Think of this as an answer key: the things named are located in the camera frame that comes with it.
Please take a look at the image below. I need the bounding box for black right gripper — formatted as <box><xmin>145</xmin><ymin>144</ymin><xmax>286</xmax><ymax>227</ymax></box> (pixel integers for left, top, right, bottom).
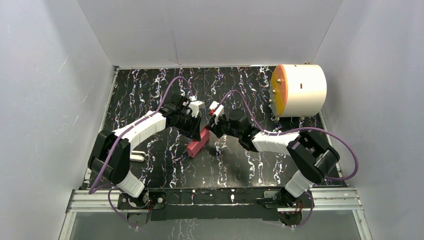
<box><xmin>205</xmin><ymin>113</ymin><xmax>241</xmax><ymax>139</ymax></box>

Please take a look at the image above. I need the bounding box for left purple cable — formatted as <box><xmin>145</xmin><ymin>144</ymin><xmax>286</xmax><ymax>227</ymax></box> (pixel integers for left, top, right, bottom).
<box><xmin>87</xmin><ymin>76</ymin><xmax>196</xmax><ymax>229</ymax></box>

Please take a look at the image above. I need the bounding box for white cylindrical drum device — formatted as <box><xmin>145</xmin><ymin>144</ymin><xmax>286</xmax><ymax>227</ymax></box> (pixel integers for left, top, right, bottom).
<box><xmin>269</xmin><ymin>64</ymin><xmax>327</xmax><ymax>118</ymax></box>

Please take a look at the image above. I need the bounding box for pink cardboard box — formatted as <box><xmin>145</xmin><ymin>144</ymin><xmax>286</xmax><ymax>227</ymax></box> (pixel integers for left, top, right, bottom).
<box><xmin>186</xmin><ymin>128</ymin><xmax>210</xmax><ymax>158</ymax></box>

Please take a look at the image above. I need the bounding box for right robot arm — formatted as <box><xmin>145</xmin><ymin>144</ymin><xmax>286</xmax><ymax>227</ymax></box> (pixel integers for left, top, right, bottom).
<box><xmin>205</xmin><ymin>108</ymin><xmax>340</xmax><ymax>207</ymax></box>

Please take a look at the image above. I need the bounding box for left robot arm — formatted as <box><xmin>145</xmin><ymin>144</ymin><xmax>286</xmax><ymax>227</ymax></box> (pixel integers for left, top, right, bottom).
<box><xmin>87</xmin><ymin>94</ymin><xmax>205</xmax><ymax>208</ymax></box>

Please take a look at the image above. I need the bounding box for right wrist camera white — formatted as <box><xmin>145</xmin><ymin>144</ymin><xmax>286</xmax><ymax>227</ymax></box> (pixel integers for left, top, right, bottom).
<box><xmin>209</xmin><ymin>101</ymin><xmax>224</xmax><ymax>124</ymax></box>

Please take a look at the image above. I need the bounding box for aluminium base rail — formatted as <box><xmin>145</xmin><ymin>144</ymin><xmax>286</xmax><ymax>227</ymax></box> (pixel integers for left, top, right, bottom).
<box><xmin>67</xmin><ymin>187</ymin><xmax>363</xmax><ymax>212</ymax></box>

